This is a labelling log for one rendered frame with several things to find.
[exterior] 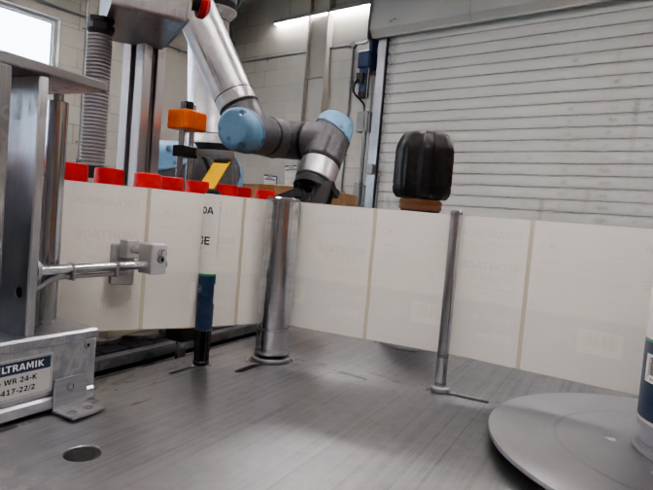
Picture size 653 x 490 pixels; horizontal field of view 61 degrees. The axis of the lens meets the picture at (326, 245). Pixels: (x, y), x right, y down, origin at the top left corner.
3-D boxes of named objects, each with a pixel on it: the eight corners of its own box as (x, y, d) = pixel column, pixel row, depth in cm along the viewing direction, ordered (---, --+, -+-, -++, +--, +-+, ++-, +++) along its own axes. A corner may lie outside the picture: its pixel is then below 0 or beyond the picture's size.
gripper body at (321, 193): (308, 230, 93) (329, 173, 98) (265, 227, 97) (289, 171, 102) (325, 253, 99) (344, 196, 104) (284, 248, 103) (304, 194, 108)
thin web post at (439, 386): (445, 395, 56) (463, 210, 55) (427, 391, 57) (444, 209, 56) (451, 391, 58) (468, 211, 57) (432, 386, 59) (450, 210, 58)
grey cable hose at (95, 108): (88, 177, 72) (99, 13, 71) (71, 176, 73) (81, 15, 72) (111, 179, 75) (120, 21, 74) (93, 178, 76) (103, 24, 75)
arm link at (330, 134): (322, 131, 115) (360, 134, 111) (305, 175, 110) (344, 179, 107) (310, 105, 108) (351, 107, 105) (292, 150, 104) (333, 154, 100)
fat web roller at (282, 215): (276, 367, 61) (290, 197, 60) (242, 360, 63) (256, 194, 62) (297, 360, 65) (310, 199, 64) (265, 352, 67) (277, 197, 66)
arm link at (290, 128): (241, 113, 106) (292, 116, 102) (270, 121, 117) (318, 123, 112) (238, 154, 107) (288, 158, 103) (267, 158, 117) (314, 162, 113)
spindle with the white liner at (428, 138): (428, 355, 73) (449, 126, 71) (365, 342, 77) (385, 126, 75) (446, 343, 81) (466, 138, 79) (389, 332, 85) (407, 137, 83)
